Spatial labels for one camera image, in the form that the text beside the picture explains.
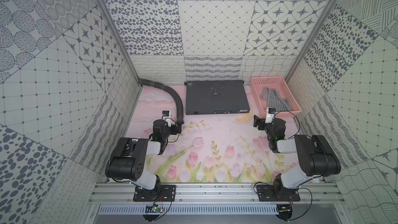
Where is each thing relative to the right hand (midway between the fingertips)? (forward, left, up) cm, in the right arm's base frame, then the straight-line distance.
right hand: (261, 116), depth 95 cm
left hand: (-2, +57, +2) cm, 57 cm away
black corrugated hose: (-1, +52, -2) cm, 52 cm away
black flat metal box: (+18, +28, -2) cm, 33 cm away
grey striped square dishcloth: (+18, -15, -5) cm, 24 cm away
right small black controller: (-47, -3, -9) cm, 48 cm away
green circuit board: (-47, +59, -6) cm, 76 cm away
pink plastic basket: (+29, -22, -1) cm, 37 cm away
